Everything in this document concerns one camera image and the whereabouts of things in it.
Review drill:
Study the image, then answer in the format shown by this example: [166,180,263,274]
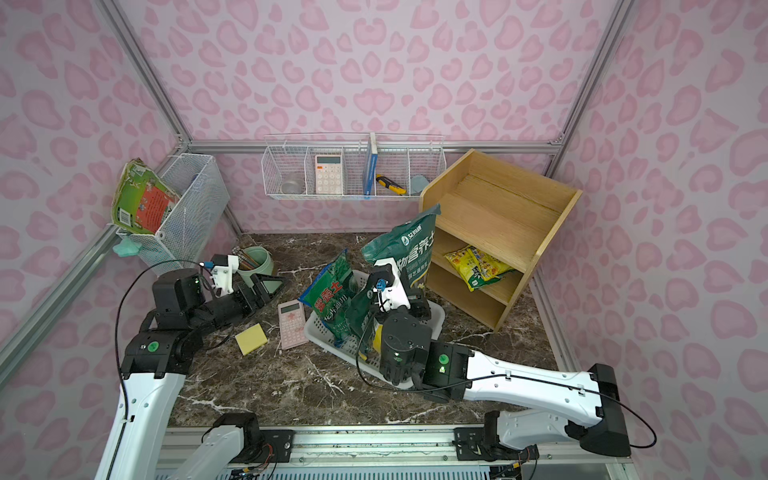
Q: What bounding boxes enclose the green red seed packet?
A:
[111,158,180,234]

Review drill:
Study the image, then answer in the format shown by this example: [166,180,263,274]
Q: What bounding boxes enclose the white wire rack back wall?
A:
[261,132,447,200]

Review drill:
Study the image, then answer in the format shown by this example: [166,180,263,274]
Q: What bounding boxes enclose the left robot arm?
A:
[96,268,286,479]

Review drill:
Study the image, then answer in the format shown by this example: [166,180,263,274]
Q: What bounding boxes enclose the yellow utility knife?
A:
[376,175,407,196]

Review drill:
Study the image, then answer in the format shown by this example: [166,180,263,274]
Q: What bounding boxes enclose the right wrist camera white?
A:
[367,258,411,312]

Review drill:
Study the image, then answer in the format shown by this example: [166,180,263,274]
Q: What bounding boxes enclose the blue book in rack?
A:
[362,132,379,198]

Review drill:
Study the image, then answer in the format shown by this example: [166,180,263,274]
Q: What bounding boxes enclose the coloured pencils in cup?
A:
[234,247,260,269]

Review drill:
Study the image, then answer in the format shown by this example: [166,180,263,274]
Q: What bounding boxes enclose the mint green pen cup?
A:
[234,246,274,287]

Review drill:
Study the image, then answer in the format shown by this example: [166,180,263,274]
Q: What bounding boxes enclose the clear tape roll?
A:
[280,173,306,195]

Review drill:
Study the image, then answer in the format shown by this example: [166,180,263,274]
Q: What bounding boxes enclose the pink calculator on table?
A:
[278,300,308,350]

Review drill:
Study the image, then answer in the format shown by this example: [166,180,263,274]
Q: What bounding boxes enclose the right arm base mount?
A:
[452,426,540,463]

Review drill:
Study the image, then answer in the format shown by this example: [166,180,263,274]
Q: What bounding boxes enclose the white plastic perforated basket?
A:
[304,300,445,381]

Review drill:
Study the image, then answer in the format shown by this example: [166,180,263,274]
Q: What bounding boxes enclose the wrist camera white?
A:
[367,258,411,312]
[200,254,240,298]

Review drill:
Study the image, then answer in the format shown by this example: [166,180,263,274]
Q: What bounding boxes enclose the yellow sticky note pad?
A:
[235,324,268,356]

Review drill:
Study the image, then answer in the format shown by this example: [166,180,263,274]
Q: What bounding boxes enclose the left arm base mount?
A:
[202,425,296,466]

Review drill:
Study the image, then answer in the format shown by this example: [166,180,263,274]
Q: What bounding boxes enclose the yellow fertilizer packet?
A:
[443,245,513,291]

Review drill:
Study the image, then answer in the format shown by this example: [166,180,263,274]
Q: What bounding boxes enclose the pink white calculator in rack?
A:
[315,154,344,196]

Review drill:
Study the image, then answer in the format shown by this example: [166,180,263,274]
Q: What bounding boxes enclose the wooden shelf unit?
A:
[420,150,582,330]

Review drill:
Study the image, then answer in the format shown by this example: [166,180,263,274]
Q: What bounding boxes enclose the light green blue soil bag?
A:
[299,250,359,346]

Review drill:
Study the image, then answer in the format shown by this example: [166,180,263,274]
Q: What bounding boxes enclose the dark green soil bag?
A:
[345,284,381,361]
[361,204,441,289]

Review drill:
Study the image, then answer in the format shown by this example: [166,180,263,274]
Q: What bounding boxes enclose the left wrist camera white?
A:
[200,254,240,298]

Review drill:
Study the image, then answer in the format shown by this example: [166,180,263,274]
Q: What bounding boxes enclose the dark green soil bag front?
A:
[345,284,381,361]

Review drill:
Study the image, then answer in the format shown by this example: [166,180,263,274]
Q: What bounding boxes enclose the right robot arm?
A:
[371,293,631,457]

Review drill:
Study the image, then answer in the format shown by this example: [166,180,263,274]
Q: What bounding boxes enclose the white wire basket left wall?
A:
[117,153,230,275]

